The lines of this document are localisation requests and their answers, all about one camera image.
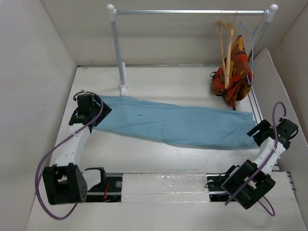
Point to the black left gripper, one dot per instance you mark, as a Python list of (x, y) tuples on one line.
[(106, 111)]

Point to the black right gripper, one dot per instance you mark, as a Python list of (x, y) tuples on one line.
[(264, 125)]

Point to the light blue trousers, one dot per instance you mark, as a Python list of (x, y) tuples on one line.
[(185, 126)]

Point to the wooden clothes hanger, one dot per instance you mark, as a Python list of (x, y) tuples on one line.
[(226, 57)]

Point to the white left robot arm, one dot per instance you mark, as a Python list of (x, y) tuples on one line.
[(64, 182)]

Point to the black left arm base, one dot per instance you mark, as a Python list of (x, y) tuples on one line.
[(110, 192)]

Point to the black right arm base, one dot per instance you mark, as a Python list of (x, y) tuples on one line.
[(216, 193)]

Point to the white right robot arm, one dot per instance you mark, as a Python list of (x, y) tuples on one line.
[(252, 180)]

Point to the orange patterned garment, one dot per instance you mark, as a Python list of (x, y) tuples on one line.
[(239, 79)]

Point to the white foam block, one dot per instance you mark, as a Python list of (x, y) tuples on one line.
[(164, 188)]

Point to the blue wire hanger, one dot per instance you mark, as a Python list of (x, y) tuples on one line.
[(257, 35)]

